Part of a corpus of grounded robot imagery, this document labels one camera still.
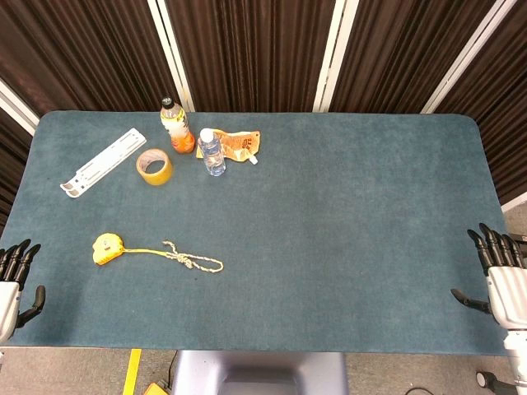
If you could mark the orange floor box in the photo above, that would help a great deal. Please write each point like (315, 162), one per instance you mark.
(155, 390)

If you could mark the yellow plastic strip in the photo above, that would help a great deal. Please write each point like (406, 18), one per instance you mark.
(132, 370)

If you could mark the dark grey floor equipment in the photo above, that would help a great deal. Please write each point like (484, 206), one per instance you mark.
(520, 238)

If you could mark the orange juice bottle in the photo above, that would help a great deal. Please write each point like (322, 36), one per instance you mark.
(179, 131)

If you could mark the left black-fingered robot hand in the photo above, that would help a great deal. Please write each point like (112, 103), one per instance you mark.
(9, 300)

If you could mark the black caster wheel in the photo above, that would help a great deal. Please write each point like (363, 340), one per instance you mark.
(486, 378)

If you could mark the yellow tape measure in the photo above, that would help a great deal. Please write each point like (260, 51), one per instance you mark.
(106, 247)

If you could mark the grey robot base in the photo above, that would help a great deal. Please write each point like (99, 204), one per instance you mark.
(259, 372)

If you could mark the orange spout pouch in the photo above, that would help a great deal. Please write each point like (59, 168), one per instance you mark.
(241, 144)

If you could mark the clear water bottle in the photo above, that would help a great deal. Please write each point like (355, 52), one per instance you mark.
(212, 156)

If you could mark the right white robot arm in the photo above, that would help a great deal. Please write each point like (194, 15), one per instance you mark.
(517, 349)

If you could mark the blue felt table cover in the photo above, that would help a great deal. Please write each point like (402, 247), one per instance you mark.
(288, 230)

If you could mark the white screen frame post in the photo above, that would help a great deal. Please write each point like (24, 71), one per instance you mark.
(171, 57)
(469, 57)
(333, 57)
(514, 204)
(16, 109)

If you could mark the tan packing tape roll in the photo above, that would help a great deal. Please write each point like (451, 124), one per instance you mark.
(155, 173)

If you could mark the brown pleated screen panel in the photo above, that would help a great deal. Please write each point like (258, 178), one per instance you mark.
(403, 53)
(504, 123)
(82, 53)
(251, 53)
(10, 173)

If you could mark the right black-fingered robot hand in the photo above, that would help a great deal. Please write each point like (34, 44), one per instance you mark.
(508, 292)

